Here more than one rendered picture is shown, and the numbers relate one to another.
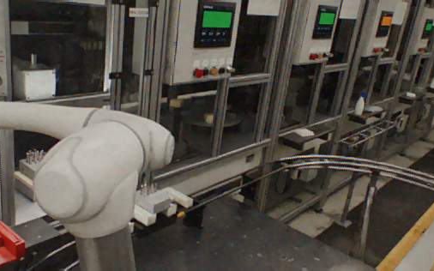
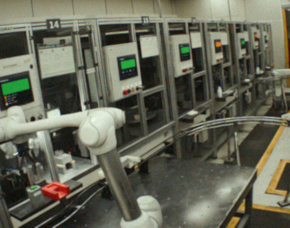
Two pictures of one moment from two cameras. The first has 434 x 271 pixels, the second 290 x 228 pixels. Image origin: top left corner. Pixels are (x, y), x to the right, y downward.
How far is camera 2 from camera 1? 0.60 m
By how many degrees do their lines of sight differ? 6
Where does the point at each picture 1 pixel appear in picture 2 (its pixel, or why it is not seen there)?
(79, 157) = (93, 121)
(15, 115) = (59, 120)
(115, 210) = (109, 140)
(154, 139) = (116, 113)
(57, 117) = (75, 116)
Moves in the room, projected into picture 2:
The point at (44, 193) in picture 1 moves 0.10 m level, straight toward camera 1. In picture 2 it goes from (84, 137) to (89, 143)
